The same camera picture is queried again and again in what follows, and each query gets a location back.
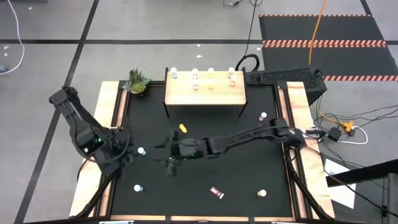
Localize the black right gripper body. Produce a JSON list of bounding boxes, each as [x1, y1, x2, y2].
[[167, 136, 208, 160]]

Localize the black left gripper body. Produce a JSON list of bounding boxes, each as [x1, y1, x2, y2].
[[101, 141, 133, 174]]

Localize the wooden shelf with black legs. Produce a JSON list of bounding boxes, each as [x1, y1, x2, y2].
[[164, 67, 249, 119]]

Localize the potted succulent plant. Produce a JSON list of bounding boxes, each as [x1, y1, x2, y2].
[[122, 67, 153, 96]]

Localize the black perforated computer case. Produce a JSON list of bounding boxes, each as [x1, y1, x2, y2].
[[245, 67, 328, 106]]

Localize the black power adapter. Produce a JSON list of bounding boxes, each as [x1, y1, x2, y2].
[[328, 126, 342, 142]]

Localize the white paper sheet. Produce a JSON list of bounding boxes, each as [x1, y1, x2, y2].
[[323, 157, 357, 210]]

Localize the black beam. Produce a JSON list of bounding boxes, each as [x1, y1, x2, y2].
[[325, 159, 398, 188]]

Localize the black hazard-striped floor mat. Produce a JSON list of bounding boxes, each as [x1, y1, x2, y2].
[[259, 14, 398, 82]]

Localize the black hanging cable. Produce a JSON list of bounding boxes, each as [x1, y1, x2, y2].
[[235, 0, 261, 72]]

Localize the white floor cable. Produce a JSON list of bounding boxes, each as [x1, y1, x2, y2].
[[0, 0, 25, 75]]

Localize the white power cable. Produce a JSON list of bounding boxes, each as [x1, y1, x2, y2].
[[337, 125, 369, 146]]

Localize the yellow-orange hanging cable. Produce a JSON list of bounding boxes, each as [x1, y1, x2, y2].
[[307, 0, 327, 66]]

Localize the grey post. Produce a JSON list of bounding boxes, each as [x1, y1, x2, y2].
[[386, 172, 398, 224]]

